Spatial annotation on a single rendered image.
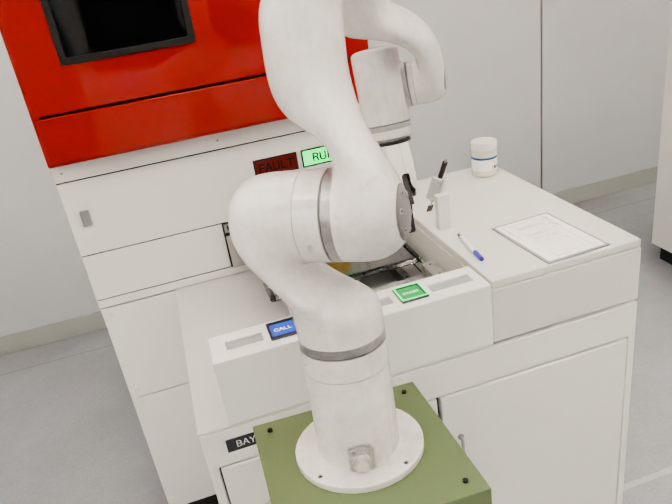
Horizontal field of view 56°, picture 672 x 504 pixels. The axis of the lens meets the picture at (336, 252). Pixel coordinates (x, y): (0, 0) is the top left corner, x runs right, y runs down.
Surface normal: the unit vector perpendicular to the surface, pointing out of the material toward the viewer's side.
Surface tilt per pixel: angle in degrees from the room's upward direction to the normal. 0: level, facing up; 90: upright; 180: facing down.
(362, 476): 4
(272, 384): 90
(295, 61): 79
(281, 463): 4
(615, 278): 90
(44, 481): 0
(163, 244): 90
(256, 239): 85
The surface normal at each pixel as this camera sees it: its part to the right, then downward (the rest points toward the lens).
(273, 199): -0.30, -0.34
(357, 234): -0.14, 0.47
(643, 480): -0.14, -0.89
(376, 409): 0.60, 0.21
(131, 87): 0.29, 0.38
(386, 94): 0.01, 0.29
